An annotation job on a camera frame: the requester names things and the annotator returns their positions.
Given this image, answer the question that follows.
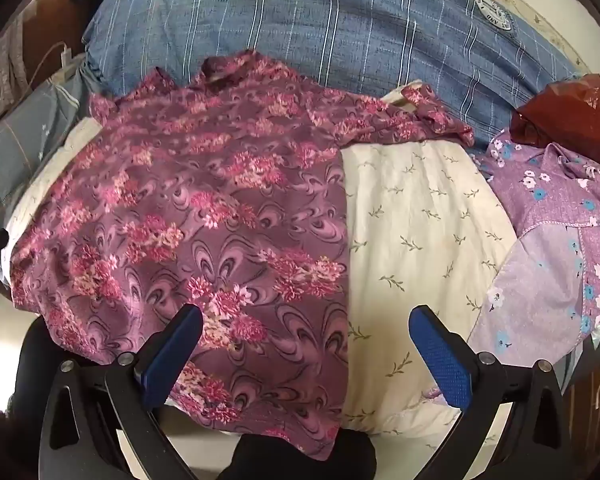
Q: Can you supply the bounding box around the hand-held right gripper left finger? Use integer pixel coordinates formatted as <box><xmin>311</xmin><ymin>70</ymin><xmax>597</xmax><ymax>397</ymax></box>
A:
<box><xmin>39</xmin><ymin>304</ymin><xmax>203</xmax><ymax>480</ymax></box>

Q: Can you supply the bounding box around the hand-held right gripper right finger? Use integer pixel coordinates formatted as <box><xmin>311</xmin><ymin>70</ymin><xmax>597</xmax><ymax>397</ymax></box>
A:
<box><xmin>408</xmin><ymin>305</ymin><xmax>581</xmax><ymax>480</ymax></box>

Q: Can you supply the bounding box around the magenta floral shirt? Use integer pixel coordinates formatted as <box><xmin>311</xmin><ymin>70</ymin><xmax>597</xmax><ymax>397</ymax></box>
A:
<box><xmin>10</xmin><ymin>50</ymin><xmax>476</xmax><ymax>461</ymax></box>

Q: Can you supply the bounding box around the light blue cloth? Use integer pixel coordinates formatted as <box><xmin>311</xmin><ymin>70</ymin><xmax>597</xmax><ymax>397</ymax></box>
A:
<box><xmin>0</xmin><ymin>77</ymin><xmax>88</xmax><ymax>271</ymax></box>

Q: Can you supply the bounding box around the cream leaf-print blanket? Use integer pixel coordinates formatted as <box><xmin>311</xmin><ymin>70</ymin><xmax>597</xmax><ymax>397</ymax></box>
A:
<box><xmin>2</xmin><ymin>80</ymin><xmax>518</xmax><ymax>441</ymax></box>

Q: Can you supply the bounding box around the lilac floral garment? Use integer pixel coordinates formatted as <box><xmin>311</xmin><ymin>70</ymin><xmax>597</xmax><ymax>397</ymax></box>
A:
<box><xmin>467</xmin><ymin>127</ymin><xmax>600</xmax><ymax>361</ymax></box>

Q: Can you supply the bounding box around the grey towel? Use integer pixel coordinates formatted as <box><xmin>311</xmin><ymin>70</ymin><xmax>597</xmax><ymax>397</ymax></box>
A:
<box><xmin>0</xmin><ymin>15</ymin><xmax>31</xmax><ymax>116</ymax></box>

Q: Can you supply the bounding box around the brown wooden headboard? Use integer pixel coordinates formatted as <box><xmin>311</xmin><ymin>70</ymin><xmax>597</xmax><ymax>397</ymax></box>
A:
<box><xmin>30</xmin><ymin>0</ymin><xmax>101</xmax><ymax>61</ymax></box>

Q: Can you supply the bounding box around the red plastic bag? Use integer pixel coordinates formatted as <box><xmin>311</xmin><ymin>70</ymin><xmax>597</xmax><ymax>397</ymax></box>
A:
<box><xmin>509</xmin><ymin>74</ymin><xmax>600</xmax><ymax>157</ymax></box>

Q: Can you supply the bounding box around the white charger cable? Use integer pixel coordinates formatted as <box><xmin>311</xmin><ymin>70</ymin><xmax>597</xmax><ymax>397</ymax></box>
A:
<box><xmin>27</xmin><ymin>42</ymin><xmax>81</xmax><ymax>86</ymax></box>

